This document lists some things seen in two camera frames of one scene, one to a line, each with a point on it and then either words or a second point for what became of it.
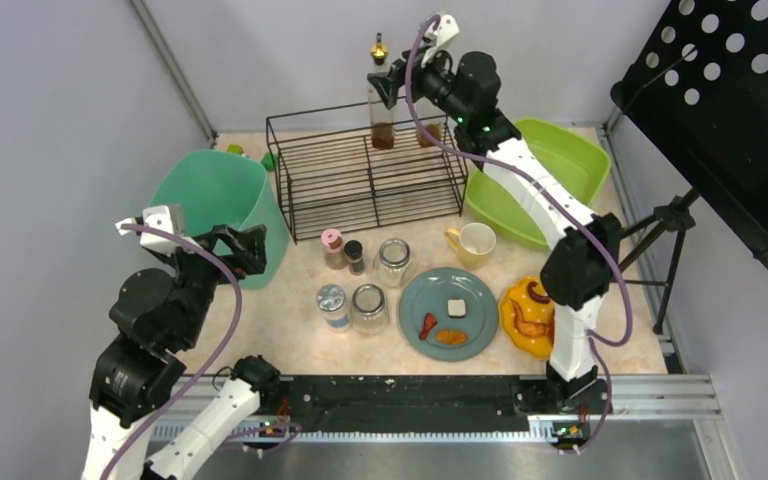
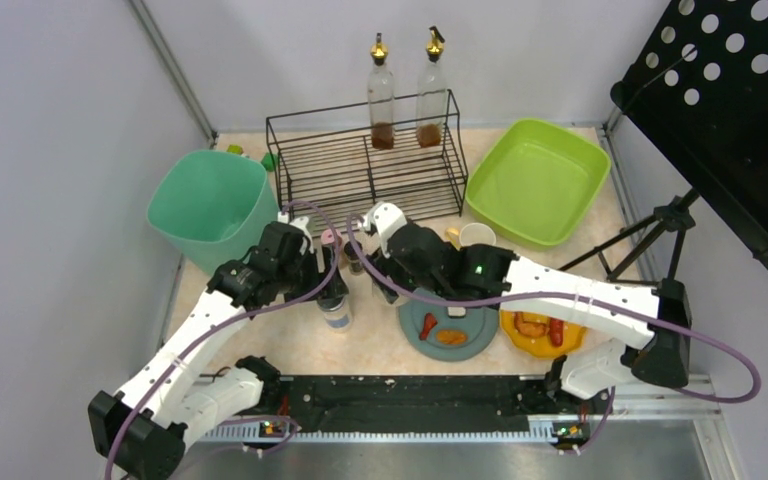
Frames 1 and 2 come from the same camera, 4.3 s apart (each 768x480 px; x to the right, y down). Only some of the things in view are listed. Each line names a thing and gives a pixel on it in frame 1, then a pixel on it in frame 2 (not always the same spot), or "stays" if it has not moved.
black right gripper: x=396 y=80 → x=376 y=266
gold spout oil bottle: x=382 y=120 stays
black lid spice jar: x=353 y=251 stays
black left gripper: x=230 y=245 → x=330 y=279
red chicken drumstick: x=429 y=322 stays
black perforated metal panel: x=724 y=84 stays
